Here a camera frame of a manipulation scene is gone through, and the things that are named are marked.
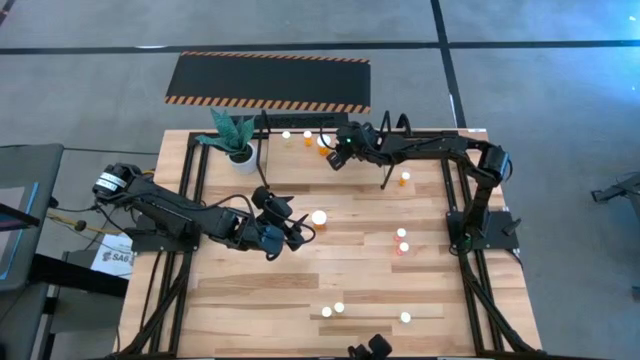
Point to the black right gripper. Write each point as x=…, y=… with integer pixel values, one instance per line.
x=362, y=140

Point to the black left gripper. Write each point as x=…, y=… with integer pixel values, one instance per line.
x=267, y=232

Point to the small yellow-green medicine bottle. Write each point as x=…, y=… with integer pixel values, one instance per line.
x=326, y=311
x=286, y=134

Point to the small pink medicine bottle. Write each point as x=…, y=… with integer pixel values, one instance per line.
x=401, y=232
x=403, y=246

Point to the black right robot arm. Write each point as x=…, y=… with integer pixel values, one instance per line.
x=425, y=147

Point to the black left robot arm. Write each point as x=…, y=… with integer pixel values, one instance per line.
x=170, y=210

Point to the small clear medicine bottle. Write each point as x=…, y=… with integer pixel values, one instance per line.
x=405, y=317

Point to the black flat box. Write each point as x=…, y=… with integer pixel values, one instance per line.
x=300, y=121

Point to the white plant pot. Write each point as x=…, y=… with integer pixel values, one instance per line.
x=247, y=165

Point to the green snake plant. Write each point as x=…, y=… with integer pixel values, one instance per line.
x=227, y=132

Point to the black hazard-striped floor mat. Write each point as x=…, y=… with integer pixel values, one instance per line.
x=265, y=80

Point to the white printed paper sheet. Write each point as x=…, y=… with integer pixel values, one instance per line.
x=116, y=255

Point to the black round knob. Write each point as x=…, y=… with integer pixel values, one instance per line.
x=80, y=225

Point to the black furniture panel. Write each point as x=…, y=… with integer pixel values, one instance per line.
x=75, y=275

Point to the grey side table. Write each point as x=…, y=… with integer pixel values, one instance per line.
x=30, y=162

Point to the dark screen blue edge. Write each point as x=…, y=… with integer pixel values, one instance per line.
x=15, y=245

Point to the black floor stand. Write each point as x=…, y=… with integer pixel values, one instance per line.
x=620, y=190

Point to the wooden shelf black metal frame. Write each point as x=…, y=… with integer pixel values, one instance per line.
x=300, y=167

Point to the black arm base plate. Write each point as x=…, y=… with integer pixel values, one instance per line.
x=500, y=235
x=150, y=242

